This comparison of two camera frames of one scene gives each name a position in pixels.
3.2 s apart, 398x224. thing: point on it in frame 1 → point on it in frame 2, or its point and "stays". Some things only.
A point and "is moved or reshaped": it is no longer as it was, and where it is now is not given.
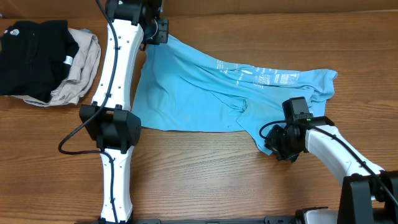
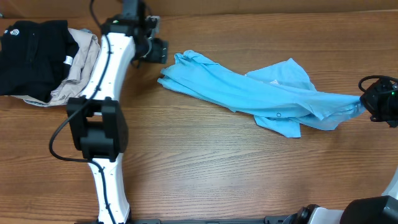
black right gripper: (277, 148) → (368, 99)
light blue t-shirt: (184, 89) is moved or reshaped
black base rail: (273, 220) stays
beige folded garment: (82, 73) stays
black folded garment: (35, 56) stays
